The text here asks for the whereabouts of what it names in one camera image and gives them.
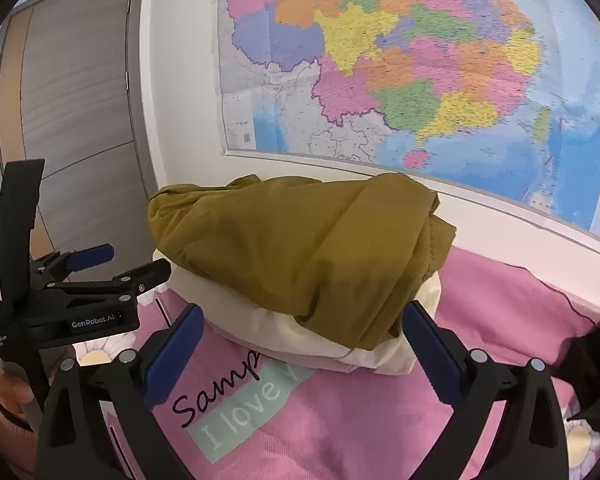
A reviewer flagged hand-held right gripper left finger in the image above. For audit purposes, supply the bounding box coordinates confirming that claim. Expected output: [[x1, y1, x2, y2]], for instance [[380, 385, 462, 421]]
[[36, 304, 206, 480]]

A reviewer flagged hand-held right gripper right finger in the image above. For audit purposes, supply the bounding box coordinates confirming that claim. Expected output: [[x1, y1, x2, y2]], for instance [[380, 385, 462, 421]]
[[402, 300, 571, 480]]

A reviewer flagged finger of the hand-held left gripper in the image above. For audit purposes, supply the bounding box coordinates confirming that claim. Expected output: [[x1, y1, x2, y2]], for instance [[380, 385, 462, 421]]
[[30, 244, 116, 282], [45, 258, 173, 312]]

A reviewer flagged olive green jacket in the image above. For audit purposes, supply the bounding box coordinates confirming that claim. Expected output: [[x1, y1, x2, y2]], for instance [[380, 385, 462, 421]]
[[147, 172, 457, 352]]

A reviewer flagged person's left forearm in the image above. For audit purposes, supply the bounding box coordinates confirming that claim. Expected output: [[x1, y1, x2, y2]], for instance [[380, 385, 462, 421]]
[[0, 395, 37, 478]]

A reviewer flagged person's left hand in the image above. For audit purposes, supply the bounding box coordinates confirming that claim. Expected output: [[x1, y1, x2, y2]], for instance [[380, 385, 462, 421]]
[[0, 344, 77, 428]]

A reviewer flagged pink printed bed sheet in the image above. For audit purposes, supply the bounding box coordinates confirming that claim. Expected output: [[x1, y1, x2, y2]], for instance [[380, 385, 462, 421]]
[[75, 247, 600, 480]]

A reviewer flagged cream pillow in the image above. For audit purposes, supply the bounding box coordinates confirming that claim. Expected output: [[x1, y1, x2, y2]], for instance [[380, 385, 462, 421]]
[[151, 252, 442, 376]]

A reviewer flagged grey wooden door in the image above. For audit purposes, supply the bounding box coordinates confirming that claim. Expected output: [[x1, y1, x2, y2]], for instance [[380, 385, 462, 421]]
[[0, 0, 162, 267]]

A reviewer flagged dark cloth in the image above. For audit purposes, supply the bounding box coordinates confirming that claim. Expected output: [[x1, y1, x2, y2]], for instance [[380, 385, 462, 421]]
[[554, 319, 600, 442]]

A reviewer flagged colourful wall map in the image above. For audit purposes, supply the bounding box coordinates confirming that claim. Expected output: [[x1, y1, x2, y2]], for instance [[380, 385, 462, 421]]
[[215, 0, 600, 252]]

